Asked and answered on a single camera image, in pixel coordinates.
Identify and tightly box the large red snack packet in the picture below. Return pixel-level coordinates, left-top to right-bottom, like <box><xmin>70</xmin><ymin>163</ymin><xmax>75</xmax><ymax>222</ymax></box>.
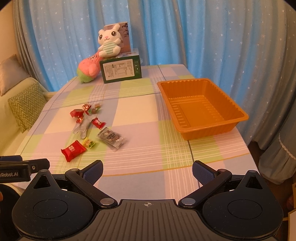
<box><xmin>61</xmin><ymin>140</ymin><xmax>86</xmax><ymax>162</ymax></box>

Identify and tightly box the yellow green candy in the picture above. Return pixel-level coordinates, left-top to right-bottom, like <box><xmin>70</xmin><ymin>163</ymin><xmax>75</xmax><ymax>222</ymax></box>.
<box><xmin>82</xmin><ymin>138</ymin><xmax>96</xmax><ymax>149</ymax></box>

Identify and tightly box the clear dark snack packet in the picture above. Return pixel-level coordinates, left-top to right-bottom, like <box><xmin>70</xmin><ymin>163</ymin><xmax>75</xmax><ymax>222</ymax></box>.
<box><xmin>97</xmin><ymin>127</ymin><xmax>127</xmax><ymax>152</ymax></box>

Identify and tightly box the green white snack bag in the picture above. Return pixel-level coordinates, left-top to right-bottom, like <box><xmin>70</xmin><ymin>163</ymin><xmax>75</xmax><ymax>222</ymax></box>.
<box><xmin>73</xmin><ymin>114</ymin><xmax>96</xmax><ymax>139</ymax></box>

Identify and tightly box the small red candy packet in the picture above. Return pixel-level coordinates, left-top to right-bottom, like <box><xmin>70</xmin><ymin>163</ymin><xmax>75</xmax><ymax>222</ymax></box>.
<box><xmin>91</xmin><ymin>118</ymin><xmax>106</xmax><ymax>130</ymax></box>

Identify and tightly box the red foil packet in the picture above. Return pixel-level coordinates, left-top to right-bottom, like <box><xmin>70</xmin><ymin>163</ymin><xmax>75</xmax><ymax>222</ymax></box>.
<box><xmin>70</xmin><ymin>109</ymin><xmax>84</xmax><ymax>118</ymax></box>

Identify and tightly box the red patterned candy wrapper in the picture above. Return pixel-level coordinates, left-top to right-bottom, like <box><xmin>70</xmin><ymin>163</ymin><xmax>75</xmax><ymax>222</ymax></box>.
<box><xmin>82</xmin><ymin>103</ymin><xmax>91</xmax><ymax>113</ymax></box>

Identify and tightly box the green brown candy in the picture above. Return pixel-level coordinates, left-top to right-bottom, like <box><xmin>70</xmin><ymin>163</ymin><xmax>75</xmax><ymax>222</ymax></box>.
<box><xmin>88</xmin><ymin>108</ymin><xmax>100</xmax><ymax>115</ymax></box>

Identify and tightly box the light green sofa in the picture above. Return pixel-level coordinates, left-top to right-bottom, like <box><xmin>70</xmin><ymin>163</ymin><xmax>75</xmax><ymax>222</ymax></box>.
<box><xmin>0</xmin><ymin>77</ymin><xmax>57</xmax><ymax>156</ymax></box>

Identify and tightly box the green zigzag cushion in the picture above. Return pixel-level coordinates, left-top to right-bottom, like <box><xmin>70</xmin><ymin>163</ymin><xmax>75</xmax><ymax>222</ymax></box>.
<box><xmin>8</xmin><ymin>83</ymin><xmax>47</xmax><ymax>133</ymax></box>

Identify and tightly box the grey lace cloth cover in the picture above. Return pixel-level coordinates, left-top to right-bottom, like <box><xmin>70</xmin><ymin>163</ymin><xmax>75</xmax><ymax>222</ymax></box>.
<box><xmin>258</xmin><ymin>132</ymin><xmax>295</xmax><ymax>185</ymax></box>

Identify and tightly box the plaid tablecloth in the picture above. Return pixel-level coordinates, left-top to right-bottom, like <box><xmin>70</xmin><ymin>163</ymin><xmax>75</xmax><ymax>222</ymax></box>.
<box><xmin>17</xmin><ymin>64</ymin><xmax>256</xmax><ymax>200</ymax></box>

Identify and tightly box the orange plastic tray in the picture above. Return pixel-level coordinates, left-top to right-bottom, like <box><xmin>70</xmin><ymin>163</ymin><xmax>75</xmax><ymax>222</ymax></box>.
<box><xmin>157</xmin><ymin>78</ymin><xmax>249</xmax><ymax>141</ymax></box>

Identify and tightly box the grey satin cushion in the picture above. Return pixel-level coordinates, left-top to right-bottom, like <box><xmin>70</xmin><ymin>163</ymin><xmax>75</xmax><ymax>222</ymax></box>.
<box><xmin>0</xmin><ymin>54</ymin><xmax>29</xmax><ymax>96</ymax></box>

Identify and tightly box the pink green plush toy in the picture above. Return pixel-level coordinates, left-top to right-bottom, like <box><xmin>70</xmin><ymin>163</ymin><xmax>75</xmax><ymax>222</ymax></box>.
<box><xmin>77</xmin><ymin>51</ymin><xmax>101</xmax><ymax>83</ymax></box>

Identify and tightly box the green white carton box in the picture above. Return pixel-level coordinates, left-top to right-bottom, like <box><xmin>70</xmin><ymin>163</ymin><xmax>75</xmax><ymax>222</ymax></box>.
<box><xmin>100</xmin><ymin>48</ymin><xmax>142</xmax><ymax>83</ymax></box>

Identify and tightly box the blue star curtain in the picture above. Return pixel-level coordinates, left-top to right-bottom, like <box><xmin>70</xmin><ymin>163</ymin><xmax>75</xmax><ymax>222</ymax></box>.
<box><xmin>13</xmin><ymin>1</ymin><xmax>295</xmax><ymax>149</ymax></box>

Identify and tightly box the brown picture box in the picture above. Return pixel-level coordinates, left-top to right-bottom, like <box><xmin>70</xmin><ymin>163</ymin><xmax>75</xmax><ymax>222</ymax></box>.
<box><xmin>103</xmin><ymin>22</ymin><xmax>131</xmax><ymax>53</ymax></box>

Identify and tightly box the white bunny plush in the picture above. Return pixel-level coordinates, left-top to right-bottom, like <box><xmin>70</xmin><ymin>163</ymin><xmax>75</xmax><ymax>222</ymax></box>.
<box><xmin>98</xmin><ymin>24</ymin><xmax>121</xmax><ymax>58</ymax></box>

